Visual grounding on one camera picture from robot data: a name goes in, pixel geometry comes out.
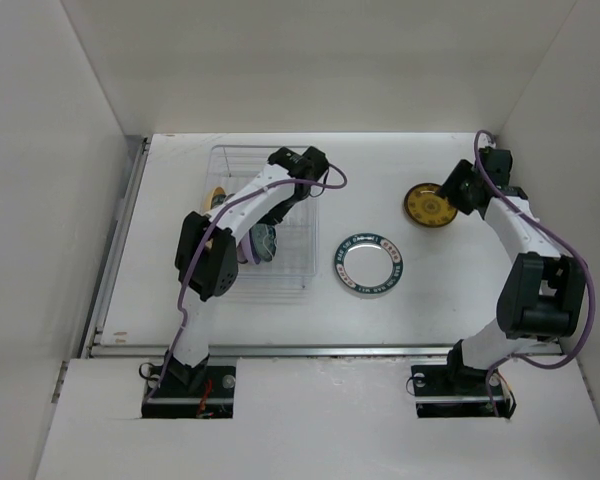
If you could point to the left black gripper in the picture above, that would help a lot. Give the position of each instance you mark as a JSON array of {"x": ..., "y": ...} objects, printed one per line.
[{"x": 275, "y": 216}]

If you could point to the aluminium table edge rail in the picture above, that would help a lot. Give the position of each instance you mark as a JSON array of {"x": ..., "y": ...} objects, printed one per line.
[{"x": 448, "y": 291}]

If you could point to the blue floral green plate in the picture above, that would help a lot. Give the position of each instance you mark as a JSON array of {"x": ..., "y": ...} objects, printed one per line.
[{"x": 264, "y": 242}]

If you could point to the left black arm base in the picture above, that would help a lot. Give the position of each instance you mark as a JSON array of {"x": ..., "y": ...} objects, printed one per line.
[{"x": 206, "y": 394}]

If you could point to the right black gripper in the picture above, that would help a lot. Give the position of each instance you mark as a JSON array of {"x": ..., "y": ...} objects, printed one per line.
[{"x": 450, "y": 187}]

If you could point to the white plate green text rim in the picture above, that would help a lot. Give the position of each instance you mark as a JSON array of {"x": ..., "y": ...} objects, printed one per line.
[{"x": 368, "y": 264}]

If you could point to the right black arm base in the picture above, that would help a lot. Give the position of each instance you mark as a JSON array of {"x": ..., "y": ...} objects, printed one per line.
[{"x": 437, "y": 397}]

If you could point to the clear wire dish rack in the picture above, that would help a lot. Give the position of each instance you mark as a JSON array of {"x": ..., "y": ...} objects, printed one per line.
[{"x": 282, "y": 249}]

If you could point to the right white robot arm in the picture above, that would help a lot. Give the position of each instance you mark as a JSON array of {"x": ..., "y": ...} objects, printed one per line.
[{"x": 542, "y": 296}]

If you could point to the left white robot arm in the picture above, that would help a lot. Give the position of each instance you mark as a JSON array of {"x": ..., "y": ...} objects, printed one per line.
[{"x": 206, "y": 255}]

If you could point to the yellow patterned plate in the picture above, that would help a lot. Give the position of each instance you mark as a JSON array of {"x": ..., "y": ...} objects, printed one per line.
[{"x": 424, "y": 207}]

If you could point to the lavender purple plate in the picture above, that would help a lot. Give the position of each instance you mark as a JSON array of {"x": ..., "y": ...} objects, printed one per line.
[{"x": 246, "y": 253}]

